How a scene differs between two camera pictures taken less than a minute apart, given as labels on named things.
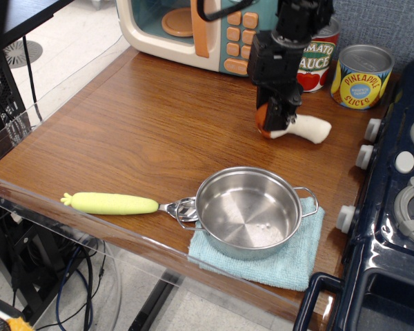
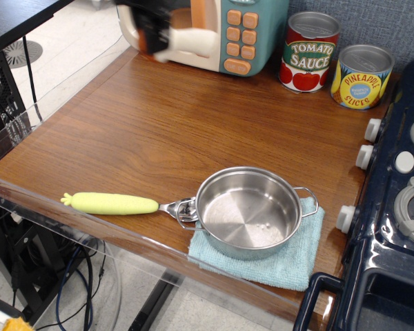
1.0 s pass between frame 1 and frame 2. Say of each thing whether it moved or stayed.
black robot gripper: moved
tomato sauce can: stayed
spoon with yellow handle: stayed
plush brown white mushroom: moved
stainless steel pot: stayed
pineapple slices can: stayed
